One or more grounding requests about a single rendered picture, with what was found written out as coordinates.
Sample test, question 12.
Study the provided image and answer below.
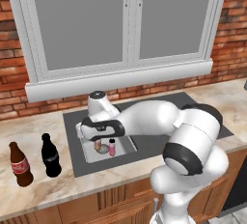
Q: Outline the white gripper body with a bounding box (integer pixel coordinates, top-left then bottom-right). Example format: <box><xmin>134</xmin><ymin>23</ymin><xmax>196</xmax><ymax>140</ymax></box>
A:
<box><xmin>75</xmin><ymin>121</ymin><xmax>96</xmax><ymax>143</ymax></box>

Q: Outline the small pink bottle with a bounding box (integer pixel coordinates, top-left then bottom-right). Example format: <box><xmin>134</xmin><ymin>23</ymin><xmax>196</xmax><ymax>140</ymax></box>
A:
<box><xmin>108</xmin><ymin>138</ymin><xmax>117</xmax><ymax>157</ymax></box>

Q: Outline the large black bottle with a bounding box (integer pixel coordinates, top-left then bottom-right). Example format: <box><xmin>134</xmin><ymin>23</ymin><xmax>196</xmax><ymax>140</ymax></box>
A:
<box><xmin>41</xmin><ymin>132</ymin><xmax>63</xmax><ymax>179</ymax></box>

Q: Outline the brown bottle with red label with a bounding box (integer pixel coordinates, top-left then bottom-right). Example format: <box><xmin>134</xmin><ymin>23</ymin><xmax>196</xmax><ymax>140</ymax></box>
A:
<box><xmin>8</xmin><ymin>141</ymin><xmax>35</xmax><ymax>188</ymax></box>

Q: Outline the dark grey sink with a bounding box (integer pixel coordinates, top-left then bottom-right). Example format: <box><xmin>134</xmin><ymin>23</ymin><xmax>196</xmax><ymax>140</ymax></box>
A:
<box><xmin>62</xmin><ymin>91</ymin><xmax>235</xmax><ymax>179</ymax></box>

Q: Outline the wooden drawer front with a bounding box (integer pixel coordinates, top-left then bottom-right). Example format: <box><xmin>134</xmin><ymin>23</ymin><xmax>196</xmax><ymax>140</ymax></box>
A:
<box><xmin>96</xmin><ymin>179</ymin><xmax>161</xmax><ymax>207</ymax></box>

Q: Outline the wooden cupboard door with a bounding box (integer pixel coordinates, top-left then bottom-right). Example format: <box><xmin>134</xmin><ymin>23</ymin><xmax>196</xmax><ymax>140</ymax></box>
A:
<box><xmin>187</xmin><ymin>166</ymin><xmax>240</xmax><ymax>224</ymax></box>
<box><xmin>69</xmin><ymin>198</ymin><xmax>156</xmax><ymax>224</ymax></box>

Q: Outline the grey framed window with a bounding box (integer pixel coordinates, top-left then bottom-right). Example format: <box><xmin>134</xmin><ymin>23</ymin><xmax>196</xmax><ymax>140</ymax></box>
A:
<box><xmin>4</xmin><ymin>0</ymin><xmax>231</xmax><ymax>103</ymax></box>

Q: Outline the black dishwasher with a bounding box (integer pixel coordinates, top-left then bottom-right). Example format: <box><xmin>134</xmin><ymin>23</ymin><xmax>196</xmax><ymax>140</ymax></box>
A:
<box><xmin>221</xmin><ymin>158</ymin><xmax>247</xmax><ymax>212</ymax></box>

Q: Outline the grey cupboard handle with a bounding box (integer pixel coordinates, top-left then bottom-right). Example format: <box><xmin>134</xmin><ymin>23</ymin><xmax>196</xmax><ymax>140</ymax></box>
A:
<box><xmin>153</xmin><ymin>197</ymin><xmax>160</xmax><ymax>217</ymax></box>

